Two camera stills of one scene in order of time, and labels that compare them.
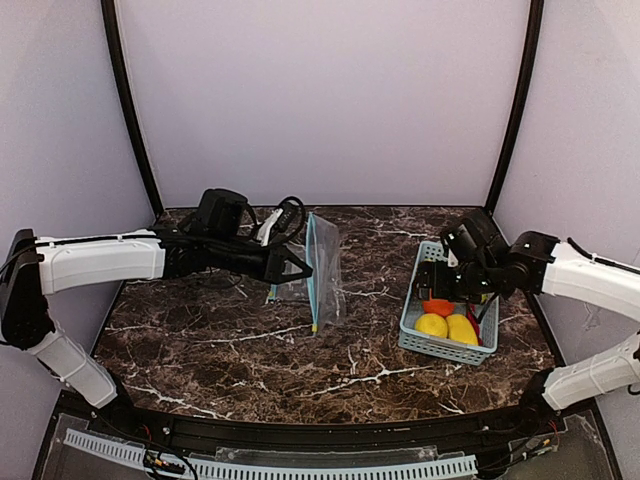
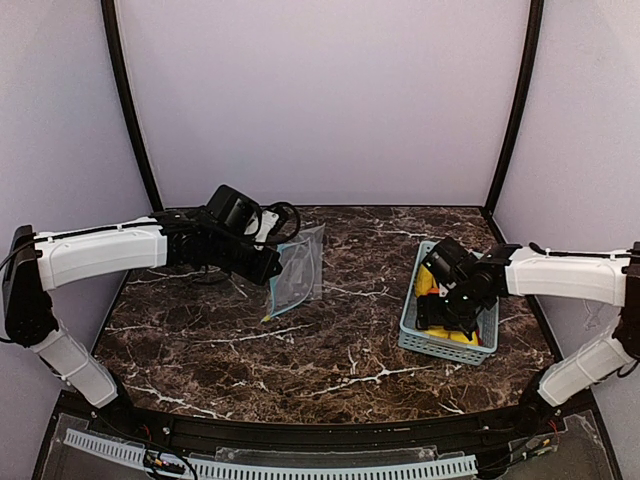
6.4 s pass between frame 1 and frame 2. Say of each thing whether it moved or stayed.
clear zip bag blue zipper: moved
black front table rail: stayed
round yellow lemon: stayed
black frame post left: stayed
